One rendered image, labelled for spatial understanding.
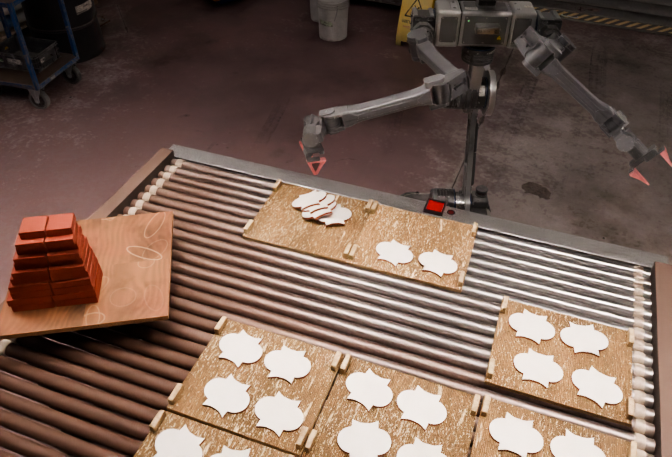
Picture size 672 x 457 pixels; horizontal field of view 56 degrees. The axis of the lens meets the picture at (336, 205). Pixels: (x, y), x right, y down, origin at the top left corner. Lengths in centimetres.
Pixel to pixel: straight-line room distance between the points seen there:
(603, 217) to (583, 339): 213
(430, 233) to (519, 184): 198
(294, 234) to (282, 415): 76
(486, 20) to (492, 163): 192
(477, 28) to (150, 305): 160
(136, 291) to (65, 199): 230
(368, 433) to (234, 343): 50
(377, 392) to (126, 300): 82
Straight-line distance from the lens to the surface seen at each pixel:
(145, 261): 219
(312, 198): 246
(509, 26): 271
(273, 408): 187
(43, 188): 449
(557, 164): 458
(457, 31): 268
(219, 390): 192
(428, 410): 188
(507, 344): 208
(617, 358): 216
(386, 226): 240
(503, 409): 194
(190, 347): 207
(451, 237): 238
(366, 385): 191
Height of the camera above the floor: 251
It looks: 39 degrees down
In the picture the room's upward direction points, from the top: straight up
